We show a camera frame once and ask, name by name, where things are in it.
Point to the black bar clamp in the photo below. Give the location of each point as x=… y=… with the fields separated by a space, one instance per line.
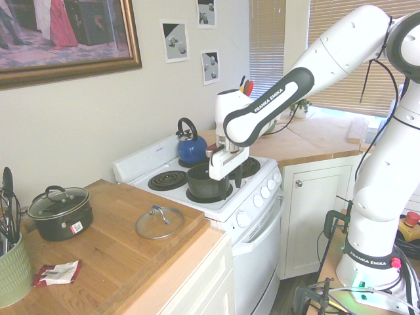
x=300 y=298

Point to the red emergency stop button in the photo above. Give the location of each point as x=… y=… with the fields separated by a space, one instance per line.
x=412 y=219

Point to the silver cabinet knob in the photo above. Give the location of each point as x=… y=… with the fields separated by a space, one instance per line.
x=299 y=183

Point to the white electric stove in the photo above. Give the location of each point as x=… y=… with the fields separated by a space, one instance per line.
x=262 y=256

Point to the large grey paper print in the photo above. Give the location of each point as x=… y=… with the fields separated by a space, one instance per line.
x=175 y=41

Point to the wide wooden window blind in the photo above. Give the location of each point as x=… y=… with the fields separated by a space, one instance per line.
x=321 y=16

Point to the white cabinet with door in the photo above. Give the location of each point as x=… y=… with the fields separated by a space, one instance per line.
x=315 y=229

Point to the black stockpot with price sticker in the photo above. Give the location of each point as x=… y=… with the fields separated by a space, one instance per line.
x=55 y=229

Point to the large wooden butcher block board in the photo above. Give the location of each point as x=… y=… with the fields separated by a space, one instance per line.
x=115 y=256

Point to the small white stove knob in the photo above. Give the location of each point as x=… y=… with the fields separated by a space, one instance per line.
x=271 y=184
x=258 y=200
x=277 y=178
x=265 y=192

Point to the white cabinet without knob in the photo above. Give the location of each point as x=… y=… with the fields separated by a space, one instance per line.
x=203 y=288

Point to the green C-clamp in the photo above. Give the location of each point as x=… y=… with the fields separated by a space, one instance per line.
x=328 y=220

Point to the black kitchen tongs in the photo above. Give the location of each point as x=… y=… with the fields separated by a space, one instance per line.
x=7 y=178

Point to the large white stove knob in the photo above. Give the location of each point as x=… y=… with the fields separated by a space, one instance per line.
x=243 y=219

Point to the narrow wooden window blind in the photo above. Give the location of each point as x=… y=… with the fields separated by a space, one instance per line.
x=265 y=39

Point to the red and white packet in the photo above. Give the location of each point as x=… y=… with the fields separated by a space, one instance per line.
x=55 y=274

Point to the gold framed painting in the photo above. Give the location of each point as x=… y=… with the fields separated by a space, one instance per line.
x=65 y=33

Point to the green ribbed utensil holder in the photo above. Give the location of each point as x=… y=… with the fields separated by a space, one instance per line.
x=13 y=272

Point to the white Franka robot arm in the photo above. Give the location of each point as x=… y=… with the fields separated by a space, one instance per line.
x=328 y=55

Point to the bushy plant in white pot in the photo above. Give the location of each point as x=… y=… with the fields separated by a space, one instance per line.
x=300 y=112

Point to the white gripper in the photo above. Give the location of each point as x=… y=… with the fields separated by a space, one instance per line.
x=226 y=164

